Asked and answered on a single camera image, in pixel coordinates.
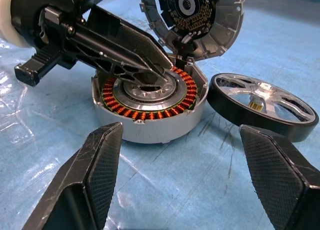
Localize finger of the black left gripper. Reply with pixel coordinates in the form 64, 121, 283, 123
66, 23, 175, 87
84, 5, 175, 70

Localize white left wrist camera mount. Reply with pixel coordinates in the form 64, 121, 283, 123
0, 0, 31, 48

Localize grey motor housing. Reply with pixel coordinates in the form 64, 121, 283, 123
91, 53, 210, 144

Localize grey round motor lid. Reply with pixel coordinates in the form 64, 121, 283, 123
138, 0, 246, 62

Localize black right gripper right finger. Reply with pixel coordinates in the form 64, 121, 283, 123
238, 124, 320, 230

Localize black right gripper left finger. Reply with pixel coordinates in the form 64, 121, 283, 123
21, 121, 124, 230

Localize blue table mat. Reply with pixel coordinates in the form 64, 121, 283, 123
0, 0, 320, 230

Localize black-rimmed spoked rotor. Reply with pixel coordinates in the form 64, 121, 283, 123
206, 73, 320, 143

